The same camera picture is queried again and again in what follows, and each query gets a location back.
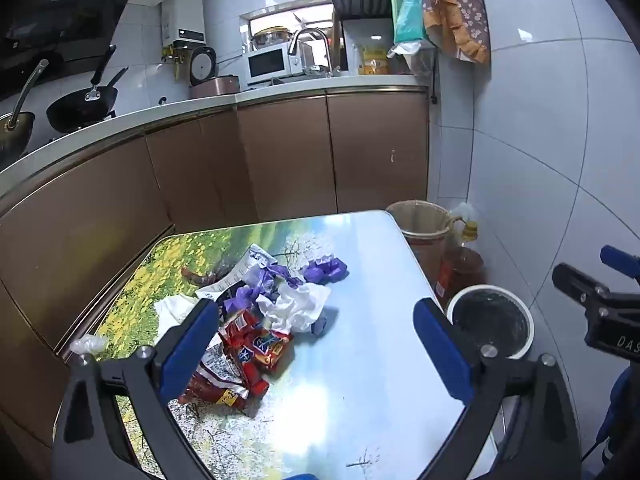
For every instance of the white kitchen countertop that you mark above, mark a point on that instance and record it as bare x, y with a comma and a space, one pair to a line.
150, 120

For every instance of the printed white paper slip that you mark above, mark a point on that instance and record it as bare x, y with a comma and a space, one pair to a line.
240, 272

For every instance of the small purple scrap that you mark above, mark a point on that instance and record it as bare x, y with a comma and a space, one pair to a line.
319, 326

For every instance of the brown kitchen cabinet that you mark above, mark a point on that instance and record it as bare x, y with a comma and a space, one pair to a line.
285, 155

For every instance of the green plastic bag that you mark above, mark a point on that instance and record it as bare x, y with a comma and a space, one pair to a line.
410, 17

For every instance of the cooking oil bottle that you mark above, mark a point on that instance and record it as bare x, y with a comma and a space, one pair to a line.
462, 265

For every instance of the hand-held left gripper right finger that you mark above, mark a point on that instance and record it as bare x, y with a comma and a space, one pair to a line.
440, 350

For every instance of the white plastic bag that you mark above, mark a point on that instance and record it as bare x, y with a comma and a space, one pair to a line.
407, 50

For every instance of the floral apron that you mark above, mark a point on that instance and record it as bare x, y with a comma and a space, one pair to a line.
452, 7

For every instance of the white microwave oven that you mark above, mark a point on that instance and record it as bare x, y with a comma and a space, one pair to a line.
267, 63

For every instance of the red snack wrapper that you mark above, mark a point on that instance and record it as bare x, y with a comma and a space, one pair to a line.
257, 350
215, 387

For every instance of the white bin with black bag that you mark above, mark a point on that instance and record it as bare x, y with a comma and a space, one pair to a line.
492, 322

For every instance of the dark frying pan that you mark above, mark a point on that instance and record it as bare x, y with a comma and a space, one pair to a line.
15, 132

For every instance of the black wok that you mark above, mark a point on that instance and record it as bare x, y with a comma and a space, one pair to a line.
82, 106

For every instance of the white water heater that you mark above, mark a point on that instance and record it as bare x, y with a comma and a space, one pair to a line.
182, 15

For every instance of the beige paper bucket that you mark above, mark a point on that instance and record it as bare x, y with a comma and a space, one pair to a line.
422, 227

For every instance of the yellow packet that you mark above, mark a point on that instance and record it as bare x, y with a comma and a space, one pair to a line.
375, 60

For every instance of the steel pot with lid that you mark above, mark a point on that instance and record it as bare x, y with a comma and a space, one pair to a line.
270, 37

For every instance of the purple glove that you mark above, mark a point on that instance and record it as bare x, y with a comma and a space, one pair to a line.
260, 285
327, 270

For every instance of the yellow gas valve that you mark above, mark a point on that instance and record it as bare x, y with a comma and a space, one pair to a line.
175, 56

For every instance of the steel kitchen faucet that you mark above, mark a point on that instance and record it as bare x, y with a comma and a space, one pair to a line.
312, 35

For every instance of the crumpled clear plastic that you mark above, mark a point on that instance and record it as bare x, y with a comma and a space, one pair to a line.
87, 344

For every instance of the white napkin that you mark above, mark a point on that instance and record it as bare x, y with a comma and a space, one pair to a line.
172, 310

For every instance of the rice cooker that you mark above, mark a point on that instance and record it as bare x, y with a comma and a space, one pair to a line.
212, 82

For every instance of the white tissue paper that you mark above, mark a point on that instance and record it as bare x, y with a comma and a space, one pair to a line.
295, 305

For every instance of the black range hood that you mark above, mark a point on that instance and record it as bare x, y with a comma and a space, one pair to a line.
50, 10

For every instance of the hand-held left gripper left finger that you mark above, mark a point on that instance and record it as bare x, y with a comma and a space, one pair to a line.
200, 340

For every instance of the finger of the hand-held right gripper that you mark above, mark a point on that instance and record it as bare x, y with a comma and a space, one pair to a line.
620, 261
575, 282

